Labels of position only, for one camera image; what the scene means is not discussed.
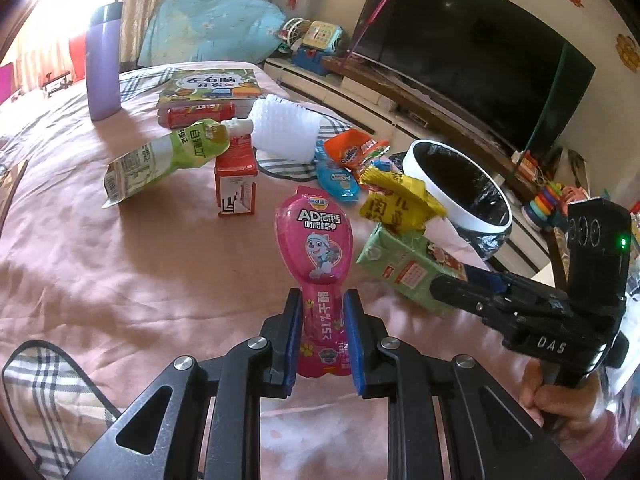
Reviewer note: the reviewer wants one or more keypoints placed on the colourful activity cube toy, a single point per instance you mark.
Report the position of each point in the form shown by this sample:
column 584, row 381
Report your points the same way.
column 322, row 40

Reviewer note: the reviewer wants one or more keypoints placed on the black television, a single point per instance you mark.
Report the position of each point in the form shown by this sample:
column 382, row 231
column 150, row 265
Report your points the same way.
column 465, row 45

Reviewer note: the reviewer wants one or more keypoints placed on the orange snack packet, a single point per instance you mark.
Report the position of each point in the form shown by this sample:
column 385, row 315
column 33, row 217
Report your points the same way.
column 347, row 147

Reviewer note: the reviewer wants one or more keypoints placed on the green drink pouch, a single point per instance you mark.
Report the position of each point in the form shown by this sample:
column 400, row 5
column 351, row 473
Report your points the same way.
column 160, row 162

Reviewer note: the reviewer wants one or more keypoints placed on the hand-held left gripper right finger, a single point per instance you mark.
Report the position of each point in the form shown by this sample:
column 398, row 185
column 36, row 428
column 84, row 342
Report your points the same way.
column 352, row 342

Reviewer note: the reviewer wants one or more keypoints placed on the children's picture book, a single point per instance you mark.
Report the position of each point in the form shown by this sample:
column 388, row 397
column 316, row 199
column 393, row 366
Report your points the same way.
column 215, row 85

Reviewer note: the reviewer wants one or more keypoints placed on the green drink carton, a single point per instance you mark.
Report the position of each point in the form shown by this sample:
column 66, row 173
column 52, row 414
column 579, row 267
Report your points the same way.
column 405, row 267

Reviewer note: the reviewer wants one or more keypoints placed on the pink hula hoop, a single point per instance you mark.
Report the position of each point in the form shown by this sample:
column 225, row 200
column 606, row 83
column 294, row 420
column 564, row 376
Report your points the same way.
column 382, row 2

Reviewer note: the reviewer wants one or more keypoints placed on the light blue floral quilt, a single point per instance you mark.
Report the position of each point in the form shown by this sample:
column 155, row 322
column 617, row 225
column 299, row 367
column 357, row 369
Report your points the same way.
column 210, row 25

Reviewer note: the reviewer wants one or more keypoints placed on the white bin with black bag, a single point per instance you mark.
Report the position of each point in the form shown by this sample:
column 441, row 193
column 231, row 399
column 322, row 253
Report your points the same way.
column 487, row 220

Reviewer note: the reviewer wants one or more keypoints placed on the magenta panel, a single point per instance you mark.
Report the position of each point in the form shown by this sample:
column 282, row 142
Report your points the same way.
column 5, row 82

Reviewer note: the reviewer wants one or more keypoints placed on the yellow snack wrapper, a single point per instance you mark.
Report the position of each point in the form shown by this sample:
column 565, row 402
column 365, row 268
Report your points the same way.
column 397, row 200

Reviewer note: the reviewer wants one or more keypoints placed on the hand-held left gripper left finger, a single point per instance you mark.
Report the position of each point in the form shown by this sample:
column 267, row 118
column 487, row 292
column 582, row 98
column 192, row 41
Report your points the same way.
column 293, row 342

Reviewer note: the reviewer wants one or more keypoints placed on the red green snack packet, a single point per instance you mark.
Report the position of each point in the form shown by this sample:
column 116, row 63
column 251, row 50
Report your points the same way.
column 376, row 149

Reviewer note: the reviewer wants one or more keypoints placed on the white cage ball toy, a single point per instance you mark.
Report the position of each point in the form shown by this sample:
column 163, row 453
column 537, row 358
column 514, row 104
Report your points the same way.
column 290, row 32

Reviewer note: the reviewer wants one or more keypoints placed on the green hula hoop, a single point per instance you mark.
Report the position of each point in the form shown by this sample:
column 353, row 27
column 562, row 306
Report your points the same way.
column 550, row 95

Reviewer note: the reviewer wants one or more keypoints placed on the purple thermos bottle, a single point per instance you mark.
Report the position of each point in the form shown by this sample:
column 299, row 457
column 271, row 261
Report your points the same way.
column 104, row 67

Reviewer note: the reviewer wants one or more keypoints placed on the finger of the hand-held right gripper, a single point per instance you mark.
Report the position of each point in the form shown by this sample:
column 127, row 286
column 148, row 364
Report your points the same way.
column 487, row 278
column 465, row 292

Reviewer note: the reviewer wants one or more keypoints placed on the blue snack packet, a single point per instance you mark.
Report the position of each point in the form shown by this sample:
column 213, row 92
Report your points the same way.
column 339, row 180

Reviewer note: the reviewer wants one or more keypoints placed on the red milk carton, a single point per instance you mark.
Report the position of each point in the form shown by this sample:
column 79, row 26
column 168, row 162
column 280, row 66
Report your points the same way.
column 235, row 180

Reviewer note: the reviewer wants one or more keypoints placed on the white foam fruit net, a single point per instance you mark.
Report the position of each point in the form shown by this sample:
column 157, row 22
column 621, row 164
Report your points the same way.
column 282, row 127

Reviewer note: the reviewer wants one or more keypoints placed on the person's right hand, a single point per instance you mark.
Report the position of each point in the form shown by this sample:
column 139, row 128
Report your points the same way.
column 570, row 407

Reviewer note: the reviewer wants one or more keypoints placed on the person's right forearm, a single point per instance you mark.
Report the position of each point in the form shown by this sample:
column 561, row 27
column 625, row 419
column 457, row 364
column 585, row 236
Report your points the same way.
column 605, row 452

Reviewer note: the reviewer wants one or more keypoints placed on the red cloth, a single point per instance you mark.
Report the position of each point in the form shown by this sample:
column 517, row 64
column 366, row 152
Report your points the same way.
column 78, row 57

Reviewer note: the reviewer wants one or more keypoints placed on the yellow red wall sticker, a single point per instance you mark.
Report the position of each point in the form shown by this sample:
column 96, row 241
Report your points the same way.
column 627, row 52

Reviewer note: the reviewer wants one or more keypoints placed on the pink cheese stick packet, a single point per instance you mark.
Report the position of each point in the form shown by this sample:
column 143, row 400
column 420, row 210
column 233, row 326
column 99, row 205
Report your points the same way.
column 315, row 240

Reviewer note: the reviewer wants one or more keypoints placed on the red candy tube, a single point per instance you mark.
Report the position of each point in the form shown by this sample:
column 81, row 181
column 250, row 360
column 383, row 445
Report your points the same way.
column 200, row 112

